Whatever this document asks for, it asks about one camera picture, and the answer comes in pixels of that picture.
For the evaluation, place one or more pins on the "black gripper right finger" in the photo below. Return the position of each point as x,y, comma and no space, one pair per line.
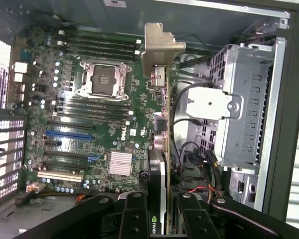
196,221

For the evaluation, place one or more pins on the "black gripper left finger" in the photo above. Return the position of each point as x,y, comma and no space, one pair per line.
134,219

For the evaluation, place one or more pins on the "small silver chipset heatsink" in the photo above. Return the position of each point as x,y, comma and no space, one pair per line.
120,163

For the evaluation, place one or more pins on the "green Dell motherboard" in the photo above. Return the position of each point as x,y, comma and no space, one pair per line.
109,139

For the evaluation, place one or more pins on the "white expansion slot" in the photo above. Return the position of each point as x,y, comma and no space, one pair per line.
59,176

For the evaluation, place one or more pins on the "white power connector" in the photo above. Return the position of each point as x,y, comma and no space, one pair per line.
36,188

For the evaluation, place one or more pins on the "blue expansion slot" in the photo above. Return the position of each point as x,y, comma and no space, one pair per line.
69,135

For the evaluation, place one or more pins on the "grey power supply unit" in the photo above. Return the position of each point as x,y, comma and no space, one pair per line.
27,219

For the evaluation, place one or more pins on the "metal CPU socket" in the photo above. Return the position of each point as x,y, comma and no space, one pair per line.
103,79

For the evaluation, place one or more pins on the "perforated metal drive cage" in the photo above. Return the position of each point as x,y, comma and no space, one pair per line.
239,74

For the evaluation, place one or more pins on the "dark grey open PC case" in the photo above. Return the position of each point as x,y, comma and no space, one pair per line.
289,74

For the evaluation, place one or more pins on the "white case sticker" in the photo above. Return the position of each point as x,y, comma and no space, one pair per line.
114,3

